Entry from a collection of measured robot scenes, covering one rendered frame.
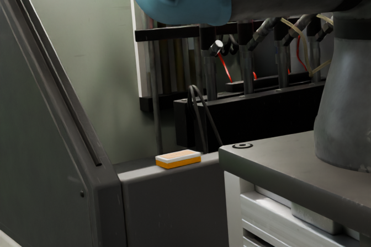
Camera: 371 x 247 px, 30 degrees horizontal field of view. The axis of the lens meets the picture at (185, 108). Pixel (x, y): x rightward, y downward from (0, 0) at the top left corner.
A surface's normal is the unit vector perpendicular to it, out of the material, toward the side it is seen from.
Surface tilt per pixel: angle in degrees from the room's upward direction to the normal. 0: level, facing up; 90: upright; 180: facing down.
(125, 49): 90
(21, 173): 90
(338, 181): 0
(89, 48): 90
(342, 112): 72
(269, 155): 0
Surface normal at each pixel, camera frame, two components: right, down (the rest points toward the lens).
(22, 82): -0.84, 0.15
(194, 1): 0.21, 0.85
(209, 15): 0.15, 0.95
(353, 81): -0.84, -0.16
